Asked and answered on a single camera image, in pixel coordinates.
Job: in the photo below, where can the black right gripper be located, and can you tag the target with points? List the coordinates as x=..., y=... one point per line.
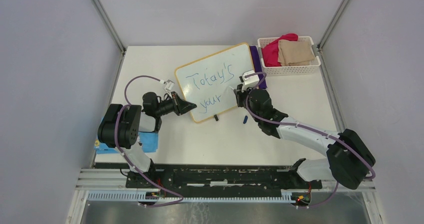
x=240, y=94

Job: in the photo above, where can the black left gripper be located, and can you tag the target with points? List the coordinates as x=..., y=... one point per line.
x=180, y=106

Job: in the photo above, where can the yellow framed whiteboard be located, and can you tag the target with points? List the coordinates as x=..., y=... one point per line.
x=206, y=81

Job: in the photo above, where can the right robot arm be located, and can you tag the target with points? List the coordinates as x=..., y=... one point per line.
x=347, y=159

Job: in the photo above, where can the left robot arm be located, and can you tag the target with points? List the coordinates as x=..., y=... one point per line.
x=121, y=126

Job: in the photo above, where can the purple folded towel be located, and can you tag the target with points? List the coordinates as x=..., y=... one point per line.
x=257, y=64

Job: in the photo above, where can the white plastic basket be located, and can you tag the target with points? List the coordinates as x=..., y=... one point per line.
x=313, y=66

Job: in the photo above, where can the blue cartoon cloth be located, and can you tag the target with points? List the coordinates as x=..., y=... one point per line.
x=148, y=143

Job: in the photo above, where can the red cloth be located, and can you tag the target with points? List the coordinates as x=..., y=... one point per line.
x=270, y=52

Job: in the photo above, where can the beige folded cloth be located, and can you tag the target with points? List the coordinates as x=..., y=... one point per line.
x=294, y=53

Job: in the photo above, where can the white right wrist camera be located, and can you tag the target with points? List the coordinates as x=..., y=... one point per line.
x=248, y=79

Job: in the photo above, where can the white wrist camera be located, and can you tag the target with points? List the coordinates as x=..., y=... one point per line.
x=167, y=86
x=248, y=79

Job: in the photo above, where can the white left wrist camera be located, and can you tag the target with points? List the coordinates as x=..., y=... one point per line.
x=167, y=86

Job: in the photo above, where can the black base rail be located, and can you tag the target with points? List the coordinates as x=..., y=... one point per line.
x=227, y=181

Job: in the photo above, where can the white slotted cable duct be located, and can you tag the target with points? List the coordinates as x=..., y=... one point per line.
x=142, y=196

